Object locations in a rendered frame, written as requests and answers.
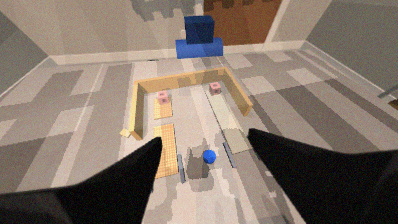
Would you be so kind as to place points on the blue cylinder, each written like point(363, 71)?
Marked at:
point(209, 156)

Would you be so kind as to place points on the small tan flat piece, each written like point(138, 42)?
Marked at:
point(125, 133)

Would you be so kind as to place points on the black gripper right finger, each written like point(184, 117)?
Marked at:
point(325, 186)

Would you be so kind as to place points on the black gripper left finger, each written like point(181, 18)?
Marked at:
point(118, 194)

